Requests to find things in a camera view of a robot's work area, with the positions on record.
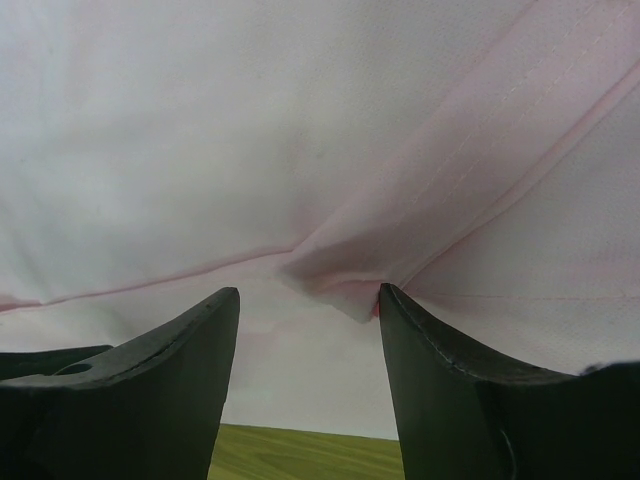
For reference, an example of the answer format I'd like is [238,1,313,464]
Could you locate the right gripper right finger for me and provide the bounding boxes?
[379,284,639,479]

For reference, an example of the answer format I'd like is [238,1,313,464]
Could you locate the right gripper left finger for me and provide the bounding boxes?
[1,287,240,479]

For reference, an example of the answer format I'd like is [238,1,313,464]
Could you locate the pink t shirt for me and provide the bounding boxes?
[1,1,639,438]

